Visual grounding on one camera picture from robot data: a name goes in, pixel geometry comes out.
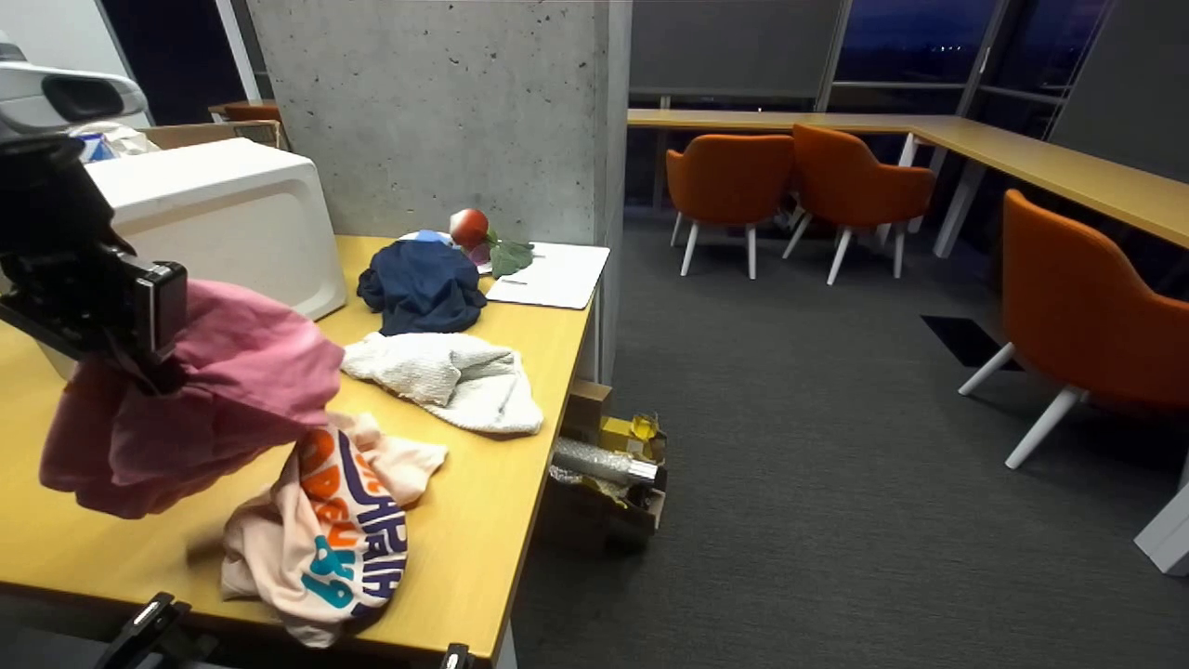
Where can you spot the black clamp at table edge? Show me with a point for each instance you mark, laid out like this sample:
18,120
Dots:
149,632

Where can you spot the left orange chair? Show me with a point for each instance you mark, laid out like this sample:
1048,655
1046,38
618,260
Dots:
727,183

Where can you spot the orange chair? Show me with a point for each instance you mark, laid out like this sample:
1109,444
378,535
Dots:
1077,312
727,183
843,183

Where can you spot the red radish toy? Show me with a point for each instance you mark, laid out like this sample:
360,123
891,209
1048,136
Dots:
475,234

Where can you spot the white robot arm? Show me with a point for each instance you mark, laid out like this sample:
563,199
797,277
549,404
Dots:
50,103

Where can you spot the long wooden desk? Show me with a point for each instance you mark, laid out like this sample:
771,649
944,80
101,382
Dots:
1118,193

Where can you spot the right orange chair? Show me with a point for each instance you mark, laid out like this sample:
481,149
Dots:
1077,312

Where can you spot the white towel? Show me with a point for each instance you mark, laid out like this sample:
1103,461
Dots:
455,378

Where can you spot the white paper sheet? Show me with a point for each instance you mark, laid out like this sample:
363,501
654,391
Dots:
559,277

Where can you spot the metal cylinder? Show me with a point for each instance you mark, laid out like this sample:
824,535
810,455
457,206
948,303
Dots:
605,461

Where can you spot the middle orange chair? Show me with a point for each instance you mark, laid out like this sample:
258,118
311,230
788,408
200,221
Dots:
843,183

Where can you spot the items on back table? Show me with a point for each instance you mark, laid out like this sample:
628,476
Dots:
114,143

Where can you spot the navy blue clothing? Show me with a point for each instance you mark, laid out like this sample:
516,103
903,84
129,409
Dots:
420,289

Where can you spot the white plastic bin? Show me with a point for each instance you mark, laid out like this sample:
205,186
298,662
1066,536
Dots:
232,209

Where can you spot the cream printed shirt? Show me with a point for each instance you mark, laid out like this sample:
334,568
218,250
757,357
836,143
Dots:
325,547

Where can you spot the pink clothing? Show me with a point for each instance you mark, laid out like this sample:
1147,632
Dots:
251,374

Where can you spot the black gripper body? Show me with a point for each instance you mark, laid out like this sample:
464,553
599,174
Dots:
73,279

